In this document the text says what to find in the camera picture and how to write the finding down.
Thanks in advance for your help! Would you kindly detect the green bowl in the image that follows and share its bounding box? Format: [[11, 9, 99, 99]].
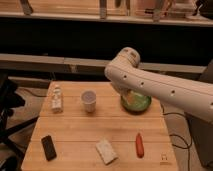
[[120, 91, 152, 112]]

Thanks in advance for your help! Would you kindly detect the white sponge block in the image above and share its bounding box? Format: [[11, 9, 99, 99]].
[[96, 139, 118, 165]]

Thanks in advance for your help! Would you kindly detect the wooden shelf with legs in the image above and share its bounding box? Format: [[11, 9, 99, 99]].
[[0, 0, 213, 27]]

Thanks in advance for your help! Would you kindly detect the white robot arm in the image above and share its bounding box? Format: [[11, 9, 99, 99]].
[[104, 47, 213, 123]]

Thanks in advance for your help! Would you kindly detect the small white bottle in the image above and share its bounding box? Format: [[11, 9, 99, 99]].
[[51, 85, 63, 113]]

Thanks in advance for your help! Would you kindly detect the black office chair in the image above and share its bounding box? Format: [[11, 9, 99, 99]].
[[0, 73, 37, 171]]

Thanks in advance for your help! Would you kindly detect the black phone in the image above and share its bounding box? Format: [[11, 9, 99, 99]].
[[41, 135, 57, 161]]

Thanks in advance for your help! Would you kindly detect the white ceramic cup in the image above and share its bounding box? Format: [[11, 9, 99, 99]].
[[81, 90, 96, 113]]

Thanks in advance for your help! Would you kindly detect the orange carrot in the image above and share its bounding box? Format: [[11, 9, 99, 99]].
[[135, 133, 144, 158]]

